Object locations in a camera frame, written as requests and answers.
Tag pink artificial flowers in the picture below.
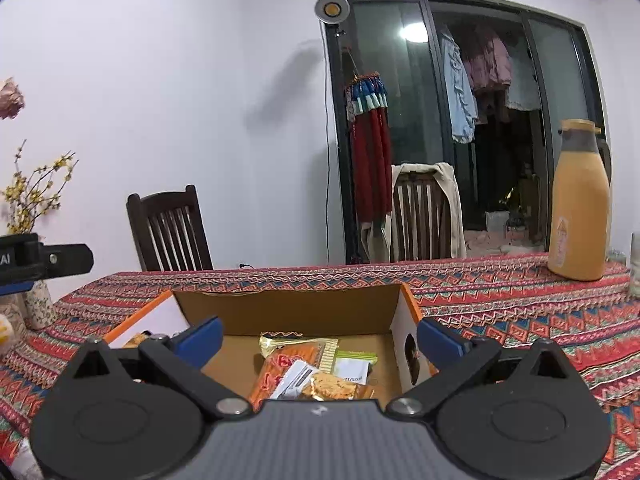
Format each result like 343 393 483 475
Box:
0 77 26 121

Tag round studio lamp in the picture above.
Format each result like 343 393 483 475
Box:
314 0 349 23

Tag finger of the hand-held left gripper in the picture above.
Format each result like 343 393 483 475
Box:
39 244 94 277

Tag pink hanging clothes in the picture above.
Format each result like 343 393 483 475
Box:
462 25 513 91

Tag yellow flower branches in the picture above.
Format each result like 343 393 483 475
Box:
0 140 79 236

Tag light blue hanging shirt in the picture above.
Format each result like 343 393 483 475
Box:
440 27 479 143

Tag black sliding glass door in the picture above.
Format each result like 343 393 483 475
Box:
320 0 613 263

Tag hanging red blue cloth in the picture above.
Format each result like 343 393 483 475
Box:
344 74 393 225

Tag chair with draped cloth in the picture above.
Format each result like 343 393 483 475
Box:
391 161 468 261

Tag oat cracker packet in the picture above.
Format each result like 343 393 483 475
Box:
270 362 370 402

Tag large yellow striped snack packet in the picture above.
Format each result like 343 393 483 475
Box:
248 331 341 408

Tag floral ceramic vase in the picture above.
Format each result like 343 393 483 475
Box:
24 280 58 331

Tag dark wooden chair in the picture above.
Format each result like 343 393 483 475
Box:
126 185 214 272

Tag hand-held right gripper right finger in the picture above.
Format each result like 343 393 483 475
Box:
390 317 568 421

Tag green white snack packet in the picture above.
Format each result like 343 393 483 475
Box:
332 350 379 387

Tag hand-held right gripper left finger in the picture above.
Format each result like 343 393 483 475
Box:
72 316 253 422

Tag white hanging garment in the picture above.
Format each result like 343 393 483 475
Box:
505 45 543 111

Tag yellow thermos jug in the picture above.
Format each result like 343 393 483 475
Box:
547 119 612 282

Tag orange cardboard box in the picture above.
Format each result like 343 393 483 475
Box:
104 282 437 403

